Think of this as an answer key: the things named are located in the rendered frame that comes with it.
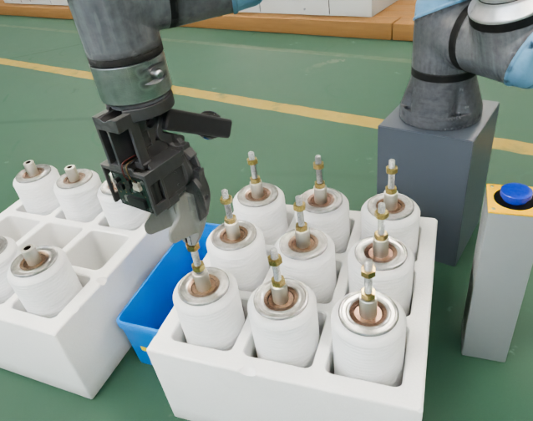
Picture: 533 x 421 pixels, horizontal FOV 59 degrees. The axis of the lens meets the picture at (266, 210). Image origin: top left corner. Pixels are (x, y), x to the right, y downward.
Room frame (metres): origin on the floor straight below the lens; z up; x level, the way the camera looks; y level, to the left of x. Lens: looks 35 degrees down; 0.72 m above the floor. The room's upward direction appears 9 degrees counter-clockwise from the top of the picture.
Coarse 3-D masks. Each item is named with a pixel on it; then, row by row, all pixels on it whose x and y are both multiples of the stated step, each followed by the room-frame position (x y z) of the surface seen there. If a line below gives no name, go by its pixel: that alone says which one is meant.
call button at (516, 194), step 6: (504, 186) 0.52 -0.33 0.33; (510, 186) 0.52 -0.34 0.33; (516, 186) 0.51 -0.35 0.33; (522, 186) 0.51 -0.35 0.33; (528, 186) 0.51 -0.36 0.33; (504, 192) 0.51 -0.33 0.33; (510, 192) 0.50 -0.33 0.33; (516, 192) 0.50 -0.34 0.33; (522, 192) 0.50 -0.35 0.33; (528, 192) 0.50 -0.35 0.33; (504, 198) 0.50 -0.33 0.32; (510, 198) 0.49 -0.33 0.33; (516, 198) 0.49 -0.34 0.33; (522, 198) 0.49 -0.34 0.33; (528, 198) 0.49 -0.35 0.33; (516, 204) 0.49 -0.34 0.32; (522, 204) 0.49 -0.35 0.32
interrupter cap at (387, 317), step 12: (348, 300) 0.43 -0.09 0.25; (384, 300) 0.42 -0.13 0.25; (348, 312) 0.40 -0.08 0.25; (384, 312) 0.40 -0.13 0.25; (396, 312) 0.39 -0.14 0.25; (348, 324) 0.39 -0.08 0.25; (360, 324) 0.38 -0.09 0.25; (372, 324) 0.38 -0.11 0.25; (384, 324) 0.38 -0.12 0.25; (372, 336) 0.36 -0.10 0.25
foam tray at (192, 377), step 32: (288, 224) 0.74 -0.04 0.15; (352, 224) 0.69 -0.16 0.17; (416, 288) 0.50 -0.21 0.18; (320, 320) 0.48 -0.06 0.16; (416, 320) 0.44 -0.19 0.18; (160, 352) 0.45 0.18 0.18; (192, 352) 0.44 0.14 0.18; (224, 352) 0.43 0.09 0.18; (320, 352) 0.41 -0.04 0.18; (416, 352) 0.38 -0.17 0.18; (192, 384) 0.43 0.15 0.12; (224, 384) 0.41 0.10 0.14; (256, 384) 0.39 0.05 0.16; (288, 384) 0.37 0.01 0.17; (320, 384) 0.36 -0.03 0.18; (352, 384) 0.35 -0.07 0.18; (416, 384) 0.34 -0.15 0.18; (192, 416) 0.44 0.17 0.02; (224, 416) 0.42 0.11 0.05; (256, 416) 0.39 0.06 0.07; (288, 416) 0.37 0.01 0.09; (320, 416) 0.35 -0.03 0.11; (352, 416) 0.33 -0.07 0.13; (384, 416) 0.32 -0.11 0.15; (416, 416) 0.30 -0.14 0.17
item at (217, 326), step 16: (176, 288) 0.50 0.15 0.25; (176, 304) 0.47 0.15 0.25; (224, 304) 0.46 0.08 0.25; (240, 304) 0.49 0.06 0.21; (192, 320) 0.45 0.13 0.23; (208, 320) 0.45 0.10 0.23; (224, 320) 0.46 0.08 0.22; (240, 320) 0.48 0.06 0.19; (192, 336) 0.46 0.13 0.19; (208, 336) 0.45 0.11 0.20; (224, 336) 0.45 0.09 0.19
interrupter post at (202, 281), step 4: (192, 272) 0.50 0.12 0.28; (204, 272) 0.49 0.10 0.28; (196, 276) 0.49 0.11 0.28; (200, 276) 0.49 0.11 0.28; (204, 276) 0.49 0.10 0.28; (208, 276) 0.49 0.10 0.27; (196, 280) 0.49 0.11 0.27; (200, 280) 0.49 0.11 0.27; (204, 280) 0.49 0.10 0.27; (208, 280) 0.49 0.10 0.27; (196, 284) 0.49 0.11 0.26; (200, 284) 0.49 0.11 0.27; (204, 284) 0.49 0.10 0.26; (208, 284) 0.49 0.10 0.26; (196, 288) 0.49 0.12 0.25; (200, 288) 0.49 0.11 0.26; (204, 288) 0.49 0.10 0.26; (208, 288) 0.49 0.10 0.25
